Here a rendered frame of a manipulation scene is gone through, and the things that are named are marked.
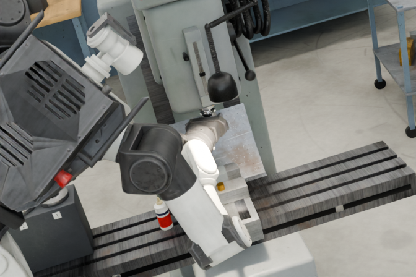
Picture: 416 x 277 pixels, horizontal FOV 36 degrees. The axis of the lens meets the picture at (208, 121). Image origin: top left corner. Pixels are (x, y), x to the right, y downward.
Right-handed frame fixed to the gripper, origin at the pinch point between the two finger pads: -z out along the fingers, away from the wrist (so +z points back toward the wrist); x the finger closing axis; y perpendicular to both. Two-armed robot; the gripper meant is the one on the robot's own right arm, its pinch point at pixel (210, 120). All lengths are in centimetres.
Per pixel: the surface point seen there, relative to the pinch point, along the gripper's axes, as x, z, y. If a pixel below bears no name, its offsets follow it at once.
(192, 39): -5.3, 12.3, -29.0
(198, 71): -4.6, 12.2, -20.3
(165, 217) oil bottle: 17.7, 10.3, 26.1
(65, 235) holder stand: 44, 23, 22
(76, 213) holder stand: 39.4, 21.1, 15.4
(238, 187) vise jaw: -5.6, 5.8, 19.5
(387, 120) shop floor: -37, -224, 120
